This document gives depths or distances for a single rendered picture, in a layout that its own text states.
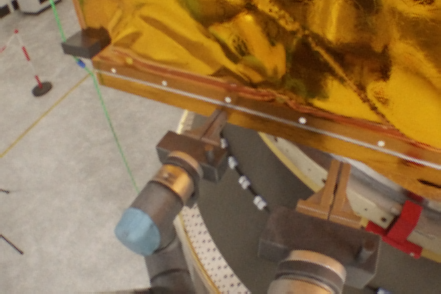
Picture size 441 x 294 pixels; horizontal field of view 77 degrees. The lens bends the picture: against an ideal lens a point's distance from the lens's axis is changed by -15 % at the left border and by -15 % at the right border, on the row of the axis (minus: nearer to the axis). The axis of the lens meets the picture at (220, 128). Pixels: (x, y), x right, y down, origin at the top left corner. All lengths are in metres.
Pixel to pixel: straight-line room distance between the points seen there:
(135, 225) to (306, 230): 0.26
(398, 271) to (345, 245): 0.45
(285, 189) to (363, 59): 0.46
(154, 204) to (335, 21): 0.38
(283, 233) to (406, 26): 0.29
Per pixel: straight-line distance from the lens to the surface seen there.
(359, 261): 0.36
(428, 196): 0.67
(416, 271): 0.80
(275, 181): 0.84
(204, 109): 0.70
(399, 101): 0.49
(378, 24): 0.43
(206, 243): 1.13
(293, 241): 0.35
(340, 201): 0.40
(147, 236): 0.50
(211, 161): 0.57
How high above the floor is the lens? 2.23
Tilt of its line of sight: 44 degrees down
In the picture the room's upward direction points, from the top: 4 degrees counter-clockwise
